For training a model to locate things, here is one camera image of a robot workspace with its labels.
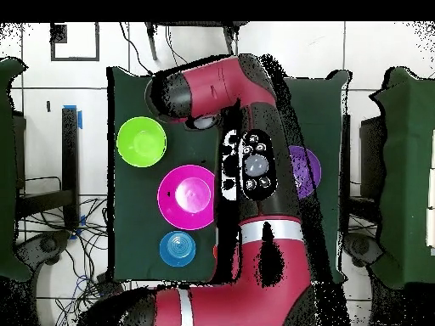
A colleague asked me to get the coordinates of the large pink plastic bowl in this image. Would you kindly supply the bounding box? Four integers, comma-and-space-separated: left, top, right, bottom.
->
156, 164, 217, 231

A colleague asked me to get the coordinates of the purple plastic bowl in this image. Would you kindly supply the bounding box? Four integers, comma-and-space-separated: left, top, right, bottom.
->
288, 144, 323, 200

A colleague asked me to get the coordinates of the light blue plastic bowl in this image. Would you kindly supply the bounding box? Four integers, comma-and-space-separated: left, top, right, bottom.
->
158, 231, 197, 267

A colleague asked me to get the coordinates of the dark green tablecloth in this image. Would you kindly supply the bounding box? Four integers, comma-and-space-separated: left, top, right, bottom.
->
106, 65, 351, 284

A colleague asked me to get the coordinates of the green plastic bowl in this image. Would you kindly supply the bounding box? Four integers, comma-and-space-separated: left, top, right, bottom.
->
116, 115, 168, 168

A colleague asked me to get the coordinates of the blue tape strip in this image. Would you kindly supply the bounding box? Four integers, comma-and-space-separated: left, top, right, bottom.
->
63, 104, 83, 130

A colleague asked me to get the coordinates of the black power brick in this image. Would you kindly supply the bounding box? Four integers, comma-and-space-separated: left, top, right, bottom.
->
95, 273, 125, 298

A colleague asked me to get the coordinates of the stand with metal legs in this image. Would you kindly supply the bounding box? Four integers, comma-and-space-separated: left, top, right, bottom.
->
144, 21, 251, 62

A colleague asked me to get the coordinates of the green cloth covered side table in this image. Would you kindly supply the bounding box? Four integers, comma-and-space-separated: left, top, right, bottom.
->
370, 65, 435, 289
0, 57, 31, 283

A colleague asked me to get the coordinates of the black metal post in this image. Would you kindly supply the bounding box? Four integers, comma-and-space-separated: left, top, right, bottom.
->
340, 114, 352, 235

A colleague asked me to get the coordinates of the thin black cable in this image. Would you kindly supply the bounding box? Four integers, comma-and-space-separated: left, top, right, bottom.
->
118, 21, 154, 76
165, 25, 199, 76

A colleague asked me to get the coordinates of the tangled cable bundle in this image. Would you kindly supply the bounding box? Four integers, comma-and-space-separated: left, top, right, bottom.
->
16, 194, 116, 326

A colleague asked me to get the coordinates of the black metal frame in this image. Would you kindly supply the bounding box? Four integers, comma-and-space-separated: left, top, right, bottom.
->
14, 106, 81, 232

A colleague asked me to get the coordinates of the grey pedestal foot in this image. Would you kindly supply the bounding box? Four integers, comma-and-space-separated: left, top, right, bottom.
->
14, 230, 72, 273
342, 232, 385, 269

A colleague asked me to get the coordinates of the black square floor frame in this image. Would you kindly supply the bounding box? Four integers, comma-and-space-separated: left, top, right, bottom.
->
49, 22, 100, 62

